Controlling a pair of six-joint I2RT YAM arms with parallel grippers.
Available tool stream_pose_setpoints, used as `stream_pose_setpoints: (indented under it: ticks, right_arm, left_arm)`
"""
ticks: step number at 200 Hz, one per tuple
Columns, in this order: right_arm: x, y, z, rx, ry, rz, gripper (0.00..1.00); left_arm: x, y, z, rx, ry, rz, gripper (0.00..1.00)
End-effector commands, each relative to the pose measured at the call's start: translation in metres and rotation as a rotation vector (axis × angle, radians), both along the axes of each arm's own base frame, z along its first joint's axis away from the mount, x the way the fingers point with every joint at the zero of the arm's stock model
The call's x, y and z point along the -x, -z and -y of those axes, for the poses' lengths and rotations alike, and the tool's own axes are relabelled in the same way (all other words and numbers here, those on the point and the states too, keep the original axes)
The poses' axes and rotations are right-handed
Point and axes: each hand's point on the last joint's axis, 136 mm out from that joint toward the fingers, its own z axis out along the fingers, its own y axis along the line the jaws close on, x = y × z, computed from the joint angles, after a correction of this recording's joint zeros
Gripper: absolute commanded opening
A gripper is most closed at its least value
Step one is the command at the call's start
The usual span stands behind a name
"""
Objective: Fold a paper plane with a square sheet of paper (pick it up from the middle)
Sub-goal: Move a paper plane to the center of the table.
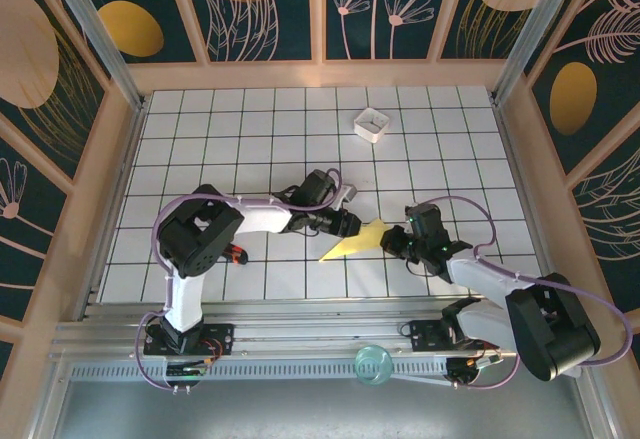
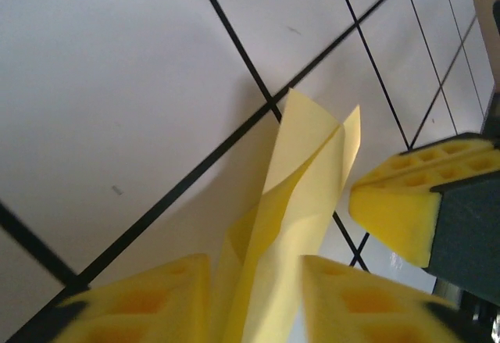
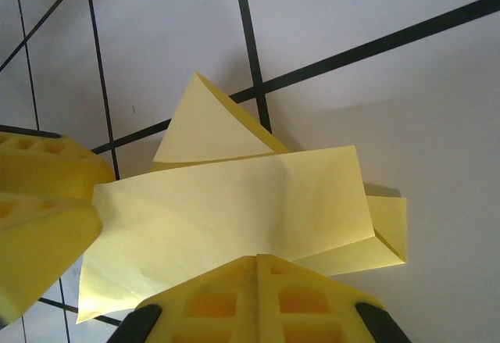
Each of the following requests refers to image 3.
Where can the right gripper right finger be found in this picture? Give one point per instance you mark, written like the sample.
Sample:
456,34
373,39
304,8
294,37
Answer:
304,304

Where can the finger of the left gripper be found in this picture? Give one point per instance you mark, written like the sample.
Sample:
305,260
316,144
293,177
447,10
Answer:
39,249
47,167

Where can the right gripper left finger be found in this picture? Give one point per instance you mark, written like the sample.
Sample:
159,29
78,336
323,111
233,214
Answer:
211,304

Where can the yellow square paper sheet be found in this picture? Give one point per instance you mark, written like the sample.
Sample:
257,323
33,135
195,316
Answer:
234,210

